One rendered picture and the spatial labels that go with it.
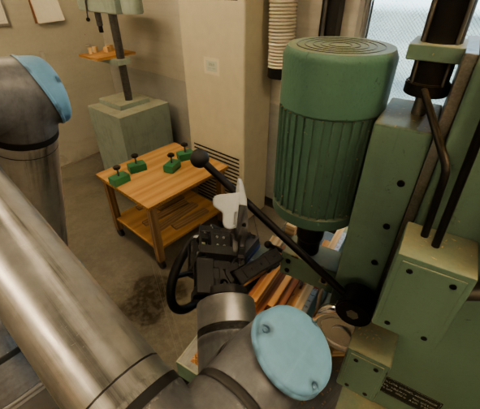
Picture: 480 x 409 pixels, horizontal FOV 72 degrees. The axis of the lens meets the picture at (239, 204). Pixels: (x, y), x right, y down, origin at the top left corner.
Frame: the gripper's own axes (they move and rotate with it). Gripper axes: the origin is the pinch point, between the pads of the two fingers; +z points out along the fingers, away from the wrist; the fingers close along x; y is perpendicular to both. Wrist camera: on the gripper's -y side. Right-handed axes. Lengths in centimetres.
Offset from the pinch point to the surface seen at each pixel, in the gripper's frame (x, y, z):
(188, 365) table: 29.0, 0.1, -22.8
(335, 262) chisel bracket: 5.1, -26.8, -7.5
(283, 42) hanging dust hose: 19, -51, 137
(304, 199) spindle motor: -9.5, -10.9, -4.1
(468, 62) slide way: -39.1, -14.6, -6.1
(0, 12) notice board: 109, 121, 240
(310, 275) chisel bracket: 10.3, -23.4, -8.4
